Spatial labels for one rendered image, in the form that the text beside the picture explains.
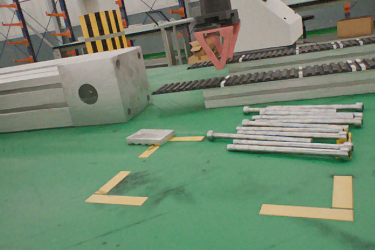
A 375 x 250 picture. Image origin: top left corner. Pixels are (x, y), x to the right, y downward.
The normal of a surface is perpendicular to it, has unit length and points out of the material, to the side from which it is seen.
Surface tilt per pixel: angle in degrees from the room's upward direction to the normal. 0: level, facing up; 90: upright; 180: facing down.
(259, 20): 90
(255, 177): 0
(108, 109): 90
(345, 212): 0
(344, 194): 0
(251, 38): 90
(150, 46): 90
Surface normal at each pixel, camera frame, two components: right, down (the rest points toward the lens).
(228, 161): -0.18, -0.95
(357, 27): -0.51, 0.31
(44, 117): -0.28, 0.30
